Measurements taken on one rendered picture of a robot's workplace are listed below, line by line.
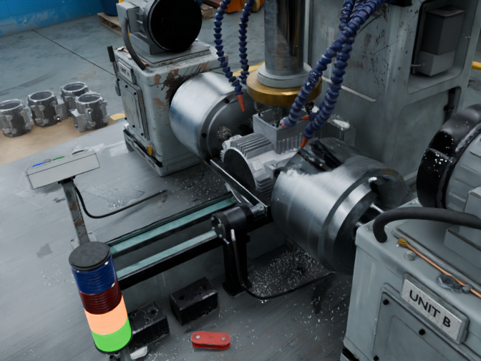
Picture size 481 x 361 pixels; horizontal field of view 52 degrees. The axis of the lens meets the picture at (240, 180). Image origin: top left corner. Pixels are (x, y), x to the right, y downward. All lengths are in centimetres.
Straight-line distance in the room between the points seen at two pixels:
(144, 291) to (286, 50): 63
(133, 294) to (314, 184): 48
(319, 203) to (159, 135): 75
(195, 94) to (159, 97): 19
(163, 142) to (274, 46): 62
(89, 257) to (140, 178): 95
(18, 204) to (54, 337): 59
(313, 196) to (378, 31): 43
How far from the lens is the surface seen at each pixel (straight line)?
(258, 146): 118
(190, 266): 119
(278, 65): 113
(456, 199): 76
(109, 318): 80
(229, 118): 134
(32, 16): 676
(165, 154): 162
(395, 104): 121
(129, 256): 123
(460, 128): 76
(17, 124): 364
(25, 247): 151
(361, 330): 99
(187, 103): 138
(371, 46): 123
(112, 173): 173
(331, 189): 97
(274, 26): 111
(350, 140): 119
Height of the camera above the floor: 169
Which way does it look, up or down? 34 degrees down
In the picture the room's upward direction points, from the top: 3 degrees counter-clockwise
